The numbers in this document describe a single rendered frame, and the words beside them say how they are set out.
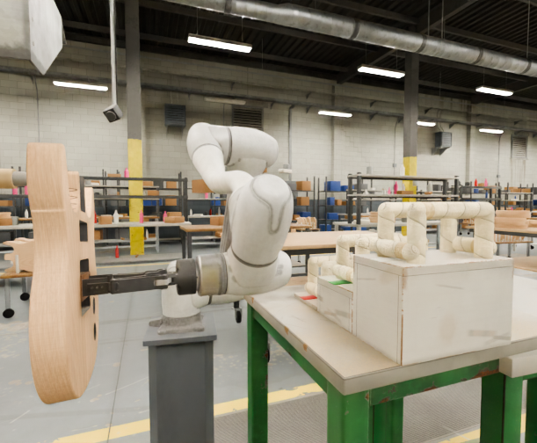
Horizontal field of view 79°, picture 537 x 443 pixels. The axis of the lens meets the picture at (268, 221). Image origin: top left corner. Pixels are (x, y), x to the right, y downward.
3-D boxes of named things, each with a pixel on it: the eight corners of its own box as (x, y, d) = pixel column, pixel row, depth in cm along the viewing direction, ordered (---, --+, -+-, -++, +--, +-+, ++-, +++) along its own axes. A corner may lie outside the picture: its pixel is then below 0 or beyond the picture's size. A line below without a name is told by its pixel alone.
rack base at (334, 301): (353, 335, 69) (353, 292, 69) (315, 311, 85) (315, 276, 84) (449, 319, 79) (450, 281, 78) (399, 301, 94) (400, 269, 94)
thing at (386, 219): (384, 257, 65) (385, 210, 64) (373, 255, 68) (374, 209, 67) (397, 257, 66) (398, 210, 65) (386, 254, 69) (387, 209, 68)
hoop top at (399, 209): (385, 218, 64) (385, 201, 64) (374, 217, 67) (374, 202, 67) (460, 216, 71) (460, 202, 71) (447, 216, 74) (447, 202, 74)
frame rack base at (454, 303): (403, 367, 55) (405, 267, 55) (351, 334, 70) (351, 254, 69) (511, 344, 65) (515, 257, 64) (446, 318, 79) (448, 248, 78)
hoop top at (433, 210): (415, 220, 57) (416, 201, 56) (403, 219, 60) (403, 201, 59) (497, 218, 63) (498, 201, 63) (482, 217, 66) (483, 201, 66)
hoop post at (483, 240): (485, 259, 63) (487, 210, 62) (469, 257, 66) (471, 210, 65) (497, 258, 64) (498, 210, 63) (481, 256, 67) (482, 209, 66)
